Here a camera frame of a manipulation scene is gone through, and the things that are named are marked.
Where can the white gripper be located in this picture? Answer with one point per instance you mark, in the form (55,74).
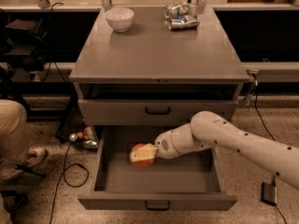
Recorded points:
(163,146)

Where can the red apple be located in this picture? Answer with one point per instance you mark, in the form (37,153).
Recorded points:
(142,163)

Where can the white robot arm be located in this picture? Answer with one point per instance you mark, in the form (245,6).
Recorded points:
(206,130)

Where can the open grey lower drawer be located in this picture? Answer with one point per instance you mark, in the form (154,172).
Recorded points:
(190,182)

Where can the closed grey upper drawer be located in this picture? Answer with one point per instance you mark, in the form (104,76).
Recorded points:
(150,112)

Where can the grey drawer cabinet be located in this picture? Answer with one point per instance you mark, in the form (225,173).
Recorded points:
(151,62)

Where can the pile of cans on floor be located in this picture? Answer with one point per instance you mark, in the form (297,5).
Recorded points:
(83,139)

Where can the white and red shoe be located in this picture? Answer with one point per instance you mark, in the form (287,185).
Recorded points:
(35,156)

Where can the black power adapter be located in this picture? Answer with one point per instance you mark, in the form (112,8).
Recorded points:
(269,194)

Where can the person leg in beige trousers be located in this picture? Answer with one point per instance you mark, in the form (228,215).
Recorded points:
(13,144)

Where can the crushed can with blue label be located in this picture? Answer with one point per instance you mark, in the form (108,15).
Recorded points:
(183,22)

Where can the white bowl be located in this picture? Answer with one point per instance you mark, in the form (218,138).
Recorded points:
(119,18)

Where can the crushed can with green label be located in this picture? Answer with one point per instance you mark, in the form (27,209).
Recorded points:
(176,9)

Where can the black equipment on left shelf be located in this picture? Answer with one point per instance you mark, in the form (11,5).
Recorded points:
(22,43)

